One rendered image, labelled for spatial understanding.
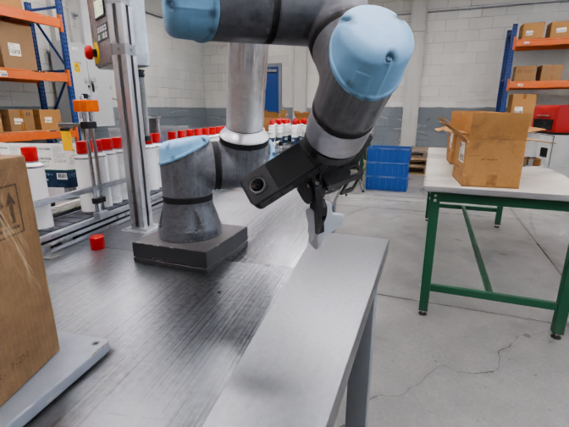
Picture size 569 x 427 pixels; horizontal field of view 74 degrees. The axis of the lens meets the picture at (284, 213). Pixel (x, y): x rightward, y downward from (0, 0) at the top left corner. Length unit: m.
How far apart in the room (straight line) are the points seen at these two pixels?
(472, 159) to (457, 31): 6.50
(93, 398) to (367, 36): 0.51
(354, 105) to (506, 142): 1.84
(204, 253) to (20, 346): 0.39
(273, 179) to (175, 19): 0.21
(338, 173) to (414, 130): 7.89
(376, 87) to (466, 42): 8.17
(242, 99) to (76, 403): 0.61
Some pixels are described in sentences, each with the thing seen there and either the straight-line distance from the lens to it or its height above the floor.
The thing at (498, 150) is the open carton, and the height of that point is 0.97.
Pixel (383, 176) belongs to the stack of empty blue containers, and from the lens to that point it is 5.73.
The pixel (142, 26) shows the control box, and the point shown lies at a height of 1.39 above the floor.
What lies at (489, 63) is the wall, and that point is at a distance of 8.53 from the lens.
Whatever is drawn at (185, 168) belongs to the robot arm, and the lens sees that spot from 0.86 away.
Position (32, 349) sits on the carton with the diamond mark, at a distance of 0.59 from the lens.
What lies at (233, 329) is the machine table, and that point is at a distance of 0.64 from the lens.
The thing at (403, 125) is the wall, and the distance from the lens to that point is 8.42.
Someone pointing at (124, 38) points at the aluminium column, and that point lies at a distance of 1.13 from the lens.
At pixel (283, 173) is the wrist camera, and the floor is 1.09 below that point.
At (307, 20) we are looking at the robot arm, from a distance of 0.43.
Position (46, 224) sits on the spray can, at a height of 0.90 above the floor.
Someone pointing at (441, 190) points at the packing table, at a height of 0.76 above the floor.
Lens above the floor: 1.17
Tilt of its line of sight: 16 degrees down
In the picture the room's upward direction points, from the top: straight up
